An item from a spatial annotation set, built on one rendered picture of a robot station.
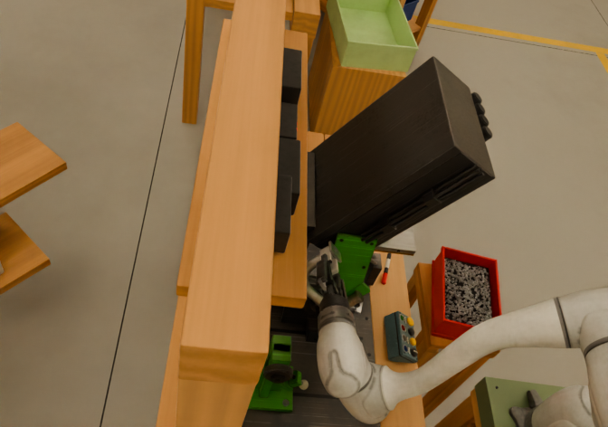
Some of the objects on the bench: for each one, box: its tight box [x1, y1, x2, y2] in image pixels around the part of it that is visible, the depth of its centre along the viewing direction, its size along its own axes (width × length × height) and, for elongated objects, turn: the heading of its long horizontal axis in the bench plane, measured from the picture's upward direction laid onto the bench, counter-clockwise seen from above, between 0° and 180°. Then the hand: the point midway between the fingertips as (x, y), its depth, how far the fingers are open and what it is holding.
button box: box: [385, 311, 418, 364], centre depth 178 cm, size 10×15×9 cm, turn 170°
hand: (328, 260), depth 152 cm, fingers closed on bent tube, 3 cm apart
